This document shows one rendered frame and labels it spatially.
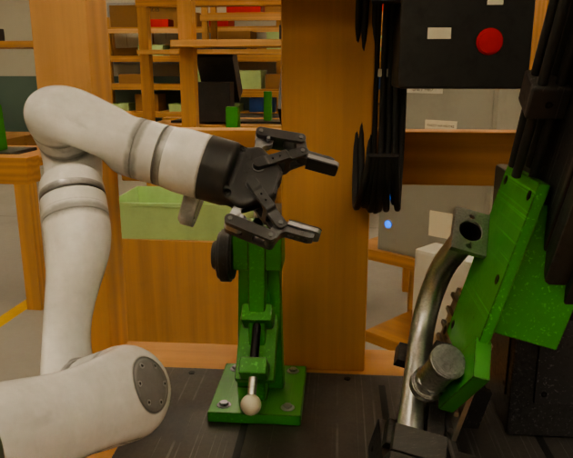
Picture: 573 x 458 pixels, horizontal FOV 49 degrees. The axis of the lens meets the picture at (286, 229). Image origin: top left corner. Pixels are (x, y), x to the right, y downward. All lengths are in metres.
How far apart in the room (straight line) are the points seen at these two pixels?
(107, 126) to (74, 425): 0.33
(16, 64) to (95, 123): 11.63
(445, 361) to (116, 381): 0.32
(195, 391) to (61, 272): 0.39
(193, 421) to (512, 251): 0.50
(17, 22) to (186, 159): 11.66
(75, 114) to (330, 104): 0.41
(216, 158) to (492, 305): 0.32
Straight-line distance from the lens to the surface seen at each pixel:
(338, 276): 1.02
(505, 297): 0.65
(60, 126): 0.72
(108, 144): 0.71
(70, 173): 0.70
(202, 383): 1.02
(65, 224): 0.68
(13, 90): 12.40
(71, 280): 0.67
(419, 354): 0.78
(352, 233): 1.00
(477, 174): 1.10
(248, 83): 7.76
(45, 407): 0.52
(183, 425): 0.91
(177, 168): 0.69
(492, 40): 0.88
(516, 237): 0.64
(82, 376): 0.56
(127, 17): 11.44
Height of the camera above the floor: 1.38
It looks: 14 degrees down
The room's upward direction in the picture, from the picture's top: straight up
